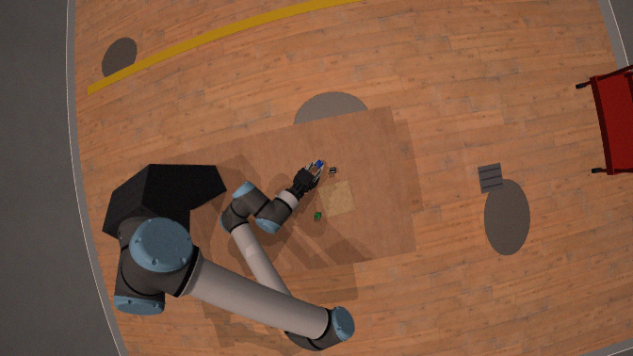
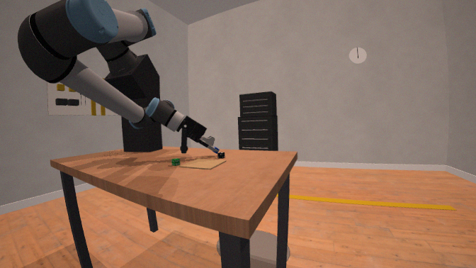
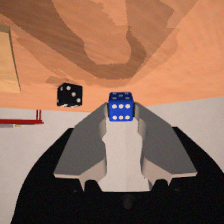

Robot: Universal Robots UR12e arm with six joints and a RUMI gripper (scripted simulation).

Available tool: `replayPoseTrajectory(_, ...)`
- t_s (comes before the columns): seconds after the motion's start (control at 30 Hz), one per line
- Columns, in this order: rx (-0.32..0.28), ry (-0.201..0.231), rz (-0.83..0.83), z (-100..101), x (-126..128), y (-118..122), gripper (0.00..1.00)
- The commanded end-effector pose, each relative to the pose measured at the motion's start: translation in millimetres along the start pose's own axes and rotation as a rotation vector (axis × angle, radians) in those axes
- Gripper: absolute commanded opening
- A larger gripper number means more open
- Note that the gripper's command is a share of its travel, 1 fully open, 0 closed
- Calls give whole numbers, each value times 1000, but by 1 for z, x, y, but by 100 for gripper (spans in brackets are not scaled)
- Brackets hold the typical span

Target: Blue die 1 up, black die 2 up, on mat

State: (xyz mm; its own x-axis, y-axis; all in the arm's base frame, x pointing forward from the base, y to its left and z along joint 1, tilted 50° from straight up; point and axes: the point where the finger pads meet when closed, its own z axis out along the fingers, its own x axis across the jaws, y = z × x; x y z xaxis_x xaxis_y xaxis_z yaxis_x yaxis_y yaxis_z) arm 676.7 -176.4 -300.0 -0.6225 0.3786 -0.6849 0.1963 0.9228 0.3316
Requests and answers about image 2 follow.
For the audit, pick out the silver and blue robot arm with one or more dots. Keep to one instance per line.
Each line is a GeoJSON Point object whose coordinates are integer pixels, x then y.
{"type": "Point", "coordinates": [70, 27]}

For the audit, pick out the green die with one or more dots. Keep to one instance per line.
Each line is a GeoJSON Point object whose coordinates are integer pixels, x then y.
{"type": "Point", "coordinates": [175, 162]}

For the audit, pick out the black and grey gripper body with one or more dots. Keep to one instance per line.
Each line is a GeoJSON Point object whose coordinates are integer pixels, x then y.
{"type": "Point", "coordinates": [194, 129]}

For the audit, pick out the tan mat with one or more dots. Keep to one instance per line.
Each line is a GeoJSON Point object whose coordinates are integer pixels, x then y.
{"type": "Point", "coordinates": [203, 164]}

